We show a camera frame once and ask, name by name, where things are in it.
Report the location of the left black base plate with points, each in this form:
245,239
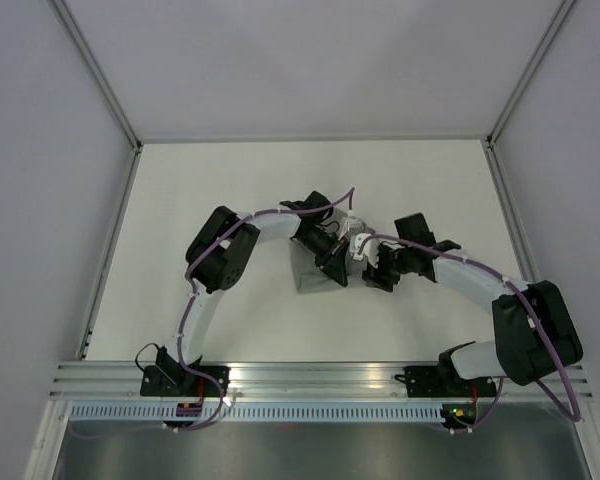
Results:
182,384

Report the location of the aluminium frame post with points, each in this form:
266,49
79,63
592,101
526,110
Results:
77,38
540,53

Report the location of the left aluminium frame post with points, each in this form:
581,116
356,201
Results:
77,38

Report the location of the right aluminium frame post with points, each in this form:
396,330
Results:
540,53

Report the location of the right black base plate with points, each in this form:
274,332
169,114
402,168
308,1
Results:
428,381

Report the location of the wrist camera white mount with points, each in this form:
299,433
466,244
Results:
352,229
358,252

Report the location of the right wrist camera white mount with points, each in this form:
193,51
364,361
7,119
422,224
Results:
358,252

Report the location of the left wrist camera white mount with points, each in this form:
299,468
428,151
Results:
352,229

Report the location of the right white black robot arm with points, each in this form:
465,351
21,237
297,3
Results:
534,335

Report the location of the grey cloth napkin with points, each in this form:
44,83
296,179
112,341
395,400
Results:
307,276

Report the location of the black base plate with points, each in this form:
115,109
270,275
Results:
182,384
428,381

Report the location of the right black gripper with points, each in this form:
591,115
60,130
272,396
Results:
373,276

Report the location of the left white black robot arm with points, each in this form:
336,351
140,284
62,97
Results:
217,258

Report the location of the white slotted cable duct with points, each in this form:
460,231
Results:
286,412

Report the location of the aluminium mounting rail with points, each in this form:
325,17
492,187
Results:
248,381

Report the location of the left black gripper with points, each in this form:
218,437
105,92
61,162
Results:
335,265

